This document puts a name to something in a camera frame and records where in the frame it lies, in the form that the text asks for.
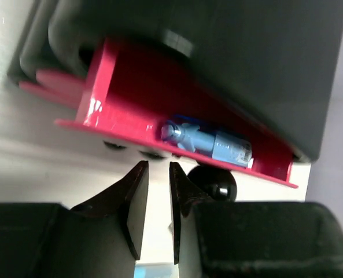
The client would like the pink drawer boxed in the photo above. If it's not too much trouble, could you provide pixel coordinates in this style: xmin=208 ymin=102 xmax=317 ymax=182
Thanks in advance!
xmin=57 ymin=41 xmax=294 ymax=200
xmin=18 ymin=69 xmax=85 ymax=109

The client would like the blue highlighter pen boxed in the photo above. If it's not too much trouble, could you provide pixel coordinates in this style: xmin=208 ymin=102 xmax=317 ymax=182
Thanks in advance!
xmin=134 ymin=264 xmax=179 ymax=278

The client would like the blue pen refill case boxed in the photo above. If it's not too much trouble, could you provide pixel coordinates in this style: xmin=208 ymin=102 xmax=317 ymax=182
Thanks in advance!
xmin=160 ymin=114 xmax=252 ymax=167

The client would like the pink lower drawer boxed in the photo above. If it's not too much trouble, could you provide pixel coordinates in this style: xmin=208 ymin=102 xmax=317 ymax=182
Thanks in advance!
xmin=18 ymin=69 xmax=85 ymax=109

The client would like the black drawer cabinet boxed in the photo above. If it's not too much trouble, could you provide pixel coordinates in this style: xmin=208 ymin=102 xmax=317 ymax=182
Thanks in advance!
xmin=10 ymin=1 xmax=343 ymax=162

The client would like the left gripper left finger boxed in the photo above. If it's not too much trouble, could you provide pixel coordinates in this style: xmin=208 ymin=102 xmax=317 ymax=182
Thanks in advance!
xmin=38 ymin=161 xmax=149 ymax=277

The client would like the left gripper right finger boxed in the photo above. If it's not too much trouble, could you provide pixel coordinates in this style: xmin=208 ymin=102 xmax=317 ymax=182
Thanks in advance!
xmin=169 ymin=162 xmax=210 ymax=277

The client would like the pink top drawer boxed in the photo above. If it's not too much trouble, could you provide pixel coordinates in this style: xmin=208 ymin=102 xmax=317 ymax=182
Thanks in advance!
xmin=57 ymin=41 xmax=294 ymax=200

